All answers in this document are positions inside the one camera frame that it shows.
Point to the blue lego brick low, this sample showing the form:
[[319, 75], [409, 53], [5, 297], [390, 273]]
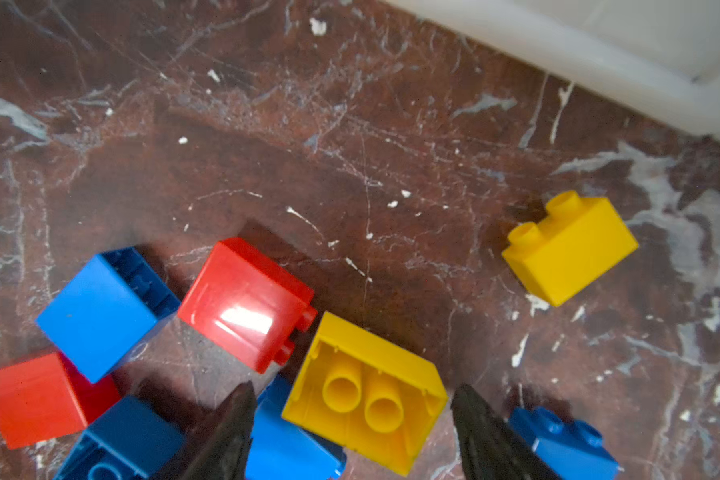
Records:
[[129, 441]]

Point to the blue lego brick left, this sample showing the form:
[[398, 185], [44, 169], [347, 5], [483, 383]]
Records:
[[113, 304]]

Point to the blue lego brick centre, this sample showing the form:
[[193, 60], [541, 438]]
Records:
[[283, 450]]

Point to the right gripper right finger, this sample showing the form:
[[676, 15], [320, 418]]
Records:
[[489, 448]]

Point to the small yellow lego brick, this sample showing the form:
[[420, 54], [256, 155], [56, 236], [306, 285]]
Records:
[[579, 240]]

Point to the red lego brick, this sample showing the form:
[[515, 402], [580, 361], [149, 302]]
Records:
[[248, 305], [47, 397]]

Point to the right white bin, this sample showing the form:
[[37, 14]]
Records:
[[660, 58]]

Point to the red lego brick left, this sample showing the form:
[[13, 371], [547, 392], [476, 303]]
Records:
[[47, 397]]

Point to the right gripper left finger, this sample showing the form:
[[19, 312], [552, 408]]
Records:
[[220, 446]]

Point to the blue lego brick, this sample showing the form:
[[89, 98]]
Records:
[[283, 450], [113, 304], [573, 450]]

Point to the red lego brick centre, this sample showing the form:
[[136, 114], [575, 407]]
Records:
[[248, 305]]

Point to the blue lego brick right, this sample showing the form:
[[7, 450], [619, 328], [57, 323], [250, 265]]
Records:
[[573, 450]]

